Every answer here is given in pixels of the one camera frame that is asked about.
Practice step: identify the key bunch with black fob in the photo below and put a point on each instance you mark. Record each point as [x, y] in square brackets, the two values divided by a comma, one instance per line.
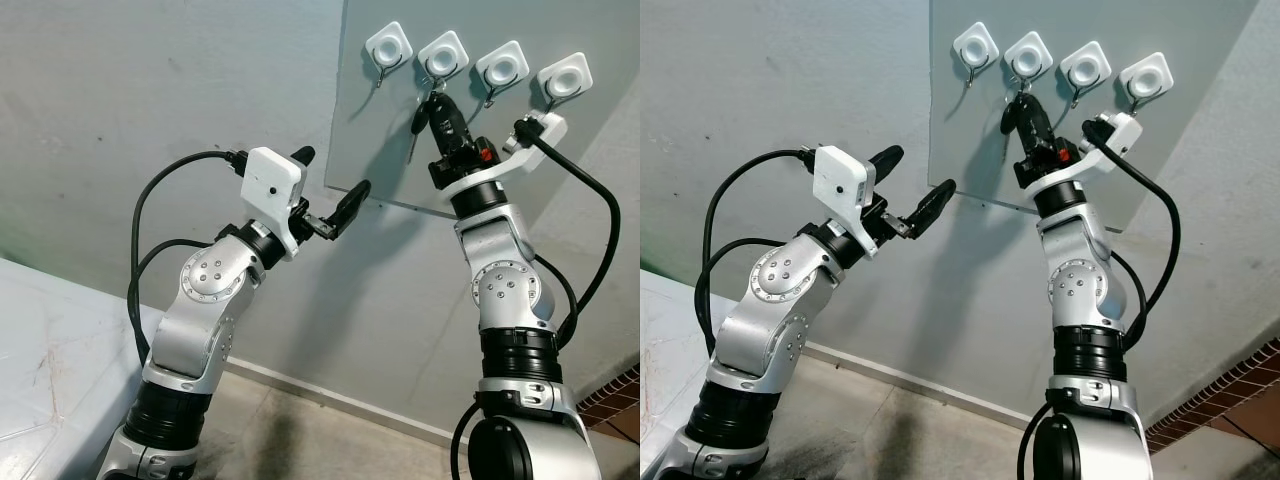
[419, 118]
[1007, 118]

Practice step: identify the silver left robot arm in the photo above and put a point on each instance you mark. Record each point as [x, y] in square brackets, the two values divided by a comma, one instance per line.
[770, 300]
[205, 290]

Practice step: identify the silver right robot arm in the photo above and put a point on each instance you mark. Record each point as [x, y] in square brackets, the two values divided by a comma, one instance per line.
[510, 290]
[1085, 290]

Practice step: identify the white baseboard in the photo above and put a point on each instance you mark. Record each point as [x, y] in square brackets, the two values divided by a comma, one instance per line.
[920, 385]
[340, 398]

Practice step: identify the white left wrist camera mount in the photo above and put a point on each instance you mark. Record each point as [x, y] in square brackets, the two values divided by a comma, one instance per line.
[272, 185]
[838, 180]

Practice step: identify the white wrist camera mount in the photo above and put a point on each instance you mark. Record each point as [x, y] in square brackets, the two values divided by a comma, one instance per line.
[545, 128]
[272, 185]
[838, 180]
[1120, 130]

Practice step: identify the white square wall hook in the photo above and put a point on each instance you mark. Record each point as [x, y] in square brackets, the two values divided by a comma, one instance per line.
[388, 45]
[502, 67]
[975, 45]
[1085, 67]
[565, 78]
[1146, 78]
[443, 55]
[1028, 55]

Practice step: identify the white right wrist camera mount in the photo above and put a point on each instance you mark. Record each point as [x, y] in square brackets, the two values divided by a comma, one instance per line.
[545, 128]
[1120, 130]

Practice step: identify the grey wall panel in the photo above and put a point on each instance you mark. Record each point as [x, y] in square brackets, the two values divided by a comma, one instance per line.
[590, 160]
[1190, 150]

